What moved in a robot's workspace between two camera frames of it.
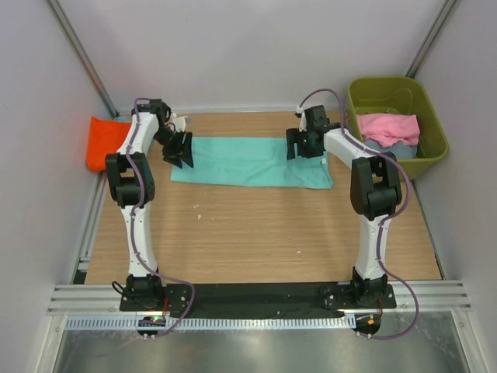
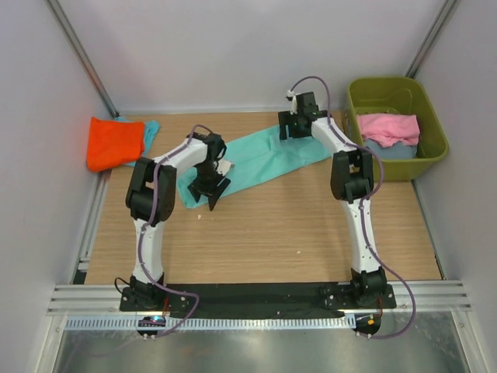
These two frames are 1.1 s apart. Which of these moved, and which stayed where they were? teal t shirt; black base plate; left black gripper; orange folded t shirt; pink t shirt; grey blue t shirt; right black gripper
Moved: teal t shirt; right black gripper; left black gripper
Stayed: pink t shirt; orange folded t shirt; black base plate; grey blue t shirt
